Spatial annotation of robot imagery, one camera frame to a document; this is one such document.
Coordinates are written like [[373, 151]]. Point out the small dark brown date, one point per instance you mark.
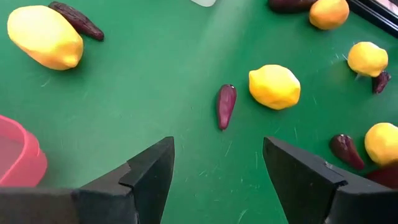
[[381, 82]]

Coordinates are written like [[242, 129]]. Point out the orange fruit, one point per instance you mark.
[[329, 14]]

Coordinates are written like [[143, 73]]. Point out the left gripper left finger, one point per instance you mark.
[[133, 193]]

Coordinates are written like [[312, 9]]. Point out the clear plastic container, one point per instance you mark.
[[203, 2]]

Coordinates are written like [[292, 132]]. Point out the black table edge frame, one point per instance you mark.
[[373, 14]]

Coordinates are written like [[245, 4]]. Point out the yellow lemon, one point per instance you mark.
[[367, 59], [45, 37], [274, 87], [384, 143]]

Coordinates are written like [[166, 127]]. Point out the dark red apple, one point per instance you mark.
[[385, 179], [290, 4]]

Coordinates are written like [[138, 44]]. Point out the pink translucent plastic basket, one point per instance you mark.
[[18, 158]]

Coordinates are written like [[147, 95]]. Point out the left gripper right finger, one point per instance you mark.
[[304, 193]]

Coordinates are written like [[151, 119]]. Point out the wrinkled dark brown date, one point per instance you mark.
[[79, 21]]

